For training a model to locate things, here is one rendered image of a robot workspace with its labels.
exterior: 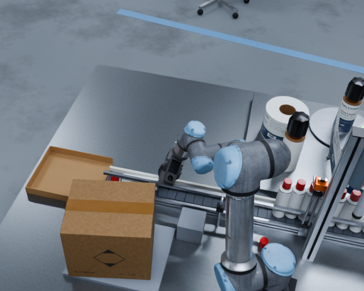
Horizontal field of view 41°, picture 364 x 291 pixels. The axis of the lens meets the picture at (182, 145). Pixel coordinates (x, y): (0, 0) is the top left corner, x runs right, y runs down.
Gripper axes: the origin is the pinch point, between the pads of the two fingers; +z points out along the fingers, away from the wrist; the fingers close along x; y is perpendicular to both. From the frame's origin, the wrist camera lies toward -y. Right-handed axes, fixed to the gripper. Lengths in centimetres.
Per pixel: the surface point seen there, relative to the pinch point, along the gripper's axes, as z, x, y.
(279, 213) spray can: -15.8, -46.9, -2.6
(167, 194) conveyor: 3.8, -4.1, -1.3
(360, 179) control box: -62, -49, -17
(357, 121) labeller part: -26, -80, 67
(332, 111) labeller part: -21, -68, 72
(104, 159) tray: 17.2, 25.9, 13.1
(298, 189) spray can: -31, -46, -1
